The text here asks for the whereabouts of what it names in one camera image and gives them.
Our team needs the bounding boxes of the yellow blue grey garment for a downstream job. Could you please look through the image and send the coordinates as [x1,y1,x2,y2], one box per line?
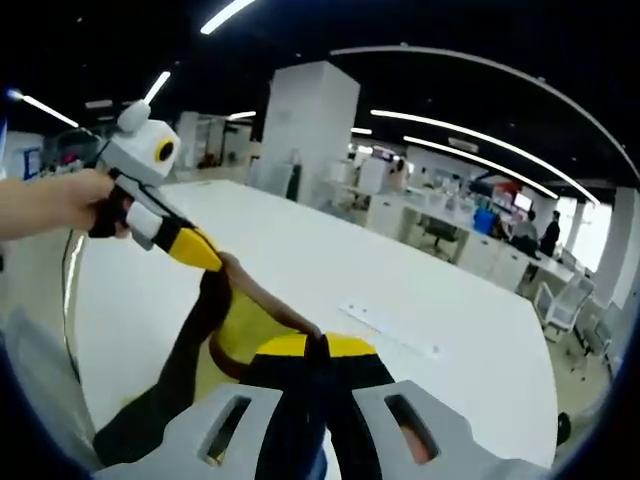
[92,252,334,480]

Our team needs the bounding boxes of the white cabinet row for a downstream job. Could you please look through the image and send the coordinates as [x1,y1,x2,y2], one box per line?
[319,184,576,296]

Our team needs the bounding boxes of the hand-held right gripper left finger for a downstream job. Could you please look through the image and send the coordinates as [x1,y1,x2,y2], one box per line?
[94,332,326,480]

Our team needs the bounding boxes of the dark hanging item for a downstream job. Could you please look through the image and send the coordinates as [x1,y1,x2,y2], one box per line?
[286,162,305,203]

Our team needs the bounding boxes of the white square pillar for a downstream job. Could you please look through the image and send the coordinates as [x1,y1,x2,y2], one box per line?
[594,187,640,312]
[259,60,362,211]

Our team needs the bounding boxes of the black cable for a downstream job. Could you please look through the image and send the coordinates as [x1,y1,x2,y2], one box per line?
[60,227,85,387]

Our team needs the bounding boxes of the black office chair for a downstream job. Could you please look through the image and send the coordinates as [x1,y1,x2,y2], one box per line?
[424,219,457,259]

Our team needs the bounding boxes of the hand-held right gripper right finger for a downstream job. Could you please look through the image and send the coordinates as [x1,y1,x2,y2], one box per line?
[323,332,551,480]

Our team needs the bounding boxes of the blue storage bin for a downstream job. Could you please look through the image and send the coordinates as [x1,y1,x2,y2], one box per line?
[472,207,497,234]

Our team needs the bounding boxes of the white flat strip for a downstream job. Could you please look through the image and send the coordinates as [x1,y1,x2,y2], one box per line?
[338,299,443,361]

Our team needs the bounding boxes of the white mesh office chair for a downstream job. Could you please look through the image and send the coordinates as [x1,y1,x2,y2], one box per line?
[534,274,597,342]

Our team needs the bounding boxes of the person's left hand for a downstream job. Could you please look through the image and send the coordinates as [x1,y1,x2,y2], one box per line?
[62,167,135,241]

